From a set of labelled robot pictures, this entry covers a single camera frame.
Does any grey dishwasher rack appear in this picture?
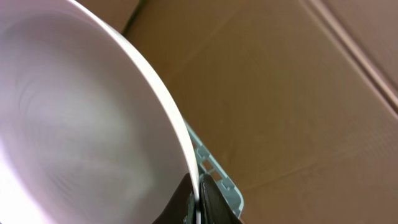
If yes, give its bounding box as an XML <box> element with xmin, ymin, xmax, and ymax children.
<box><xmin>184</xmin><ymin>121</ymin><xmax>244</xmax><ymax>218</ymax></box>

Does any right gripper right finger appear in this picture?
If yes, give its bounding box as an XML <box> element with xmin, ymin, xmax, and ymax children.
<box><xmin>199</xmin><ymin>174</ymin><xmax>242</xmax><ymax>224</ymax></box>

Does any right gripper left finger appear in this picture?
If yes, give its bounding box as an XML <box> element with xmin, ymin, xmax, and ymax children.
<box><xmin>153</xmin><ymin>173</ymin><xmax>195</xmax><ymax>224</ymax></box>

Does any large white plate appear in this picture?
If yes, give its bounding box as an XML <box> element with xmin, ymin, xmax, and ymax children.
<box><xmin>1</xmin><ymin>0</ymin><xmax>199</xmax><ymax>223</ymax></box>

